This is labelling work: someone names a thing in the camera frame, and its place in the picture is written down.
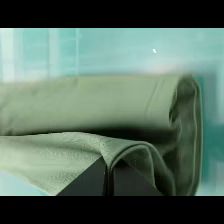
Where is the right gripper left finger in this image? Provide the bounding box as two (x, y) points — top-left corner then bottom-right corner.
(57, 156), (109, 197)

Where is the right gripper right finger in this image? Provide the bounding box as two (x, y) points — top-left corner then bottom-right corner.
(109, 159), (164, 197)

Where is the green shirt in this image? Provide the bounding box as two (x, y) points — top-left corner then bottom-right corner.
(0, 74), (204, 197)

